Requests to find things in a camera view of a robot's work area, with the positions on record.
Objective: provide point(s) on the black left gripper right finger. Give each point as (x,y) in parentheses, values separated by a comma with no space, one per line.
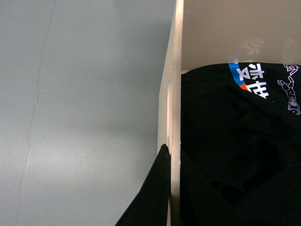
(198,198)

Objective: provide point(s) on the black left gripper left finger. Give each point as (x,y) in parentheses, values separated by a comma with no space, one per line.
(150,206)

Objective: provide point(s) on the beige plastic laundry hamper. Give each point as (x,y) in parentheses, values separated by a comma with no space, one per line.
(206,32)

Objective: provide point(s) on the black printed t-shirt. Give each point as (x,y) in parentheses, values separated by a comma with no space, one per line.
(241,126)

